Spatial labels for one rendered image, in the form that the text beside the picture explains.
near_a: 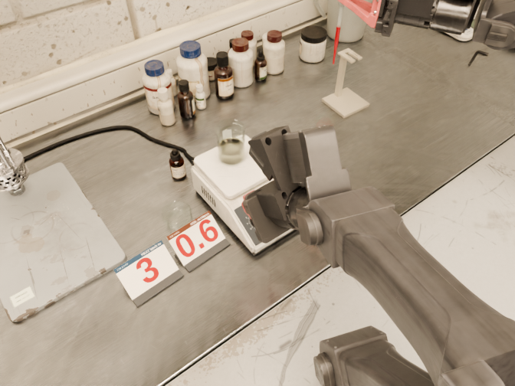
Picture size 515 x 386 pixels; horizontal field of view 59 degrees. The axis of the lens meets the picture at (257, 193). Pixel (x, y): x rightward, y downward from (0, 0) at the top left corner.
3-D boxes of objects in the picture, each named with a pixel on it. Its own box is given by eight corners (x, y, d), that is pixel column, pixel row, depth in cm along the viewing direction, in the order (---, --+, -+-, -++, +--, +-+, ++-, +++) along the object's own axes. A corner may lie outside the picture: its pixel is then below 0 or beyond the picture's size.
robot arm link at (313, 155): (262, 137, 55) (291, 134, 43) (328, 123, 57) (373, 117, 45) (280, 229, 57) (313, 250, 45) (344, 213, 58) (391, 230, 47)
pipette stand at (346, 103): (369, 106, 107) (380, 58, 98) (343, 118, 104) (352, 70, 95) (346, 89, 112) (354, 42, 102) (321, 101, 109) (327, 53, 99)
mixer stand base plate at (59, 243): (129, 260, 79) (127, 256, 78) (12, 325, 71) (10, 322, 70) (63, 163, 95) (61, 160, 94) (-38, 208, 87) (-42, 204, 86)
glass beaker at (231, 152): (211, 159, 83) (207, 125, 77) (231, 145, 86) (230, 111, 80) (234, 175, 81) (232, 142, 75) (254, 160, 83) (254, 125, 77)
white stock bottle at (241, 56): (256, 76, 115) (256, 37, 107) (248, 90, 112) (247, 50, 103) (234, 72, 117) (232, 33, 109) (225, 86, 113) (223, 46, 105)
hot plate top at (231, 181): (283, 171, 82) (283, 167, 81) (228, 201, 77) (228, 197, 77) (244, 135, 89) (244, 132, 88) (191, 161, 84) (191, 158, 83)
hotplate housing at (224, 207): (309, 223, 84) (313, 194, 78) (253, 259, 79) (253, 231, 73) (240, 156, 96) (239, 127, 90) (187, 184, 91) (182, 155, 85)
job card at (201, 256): (231, 244, 81) (229, 230, 78) (188, 273, 77) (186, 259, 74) (210, 224, 84) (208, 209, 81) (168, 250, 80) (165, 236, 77)
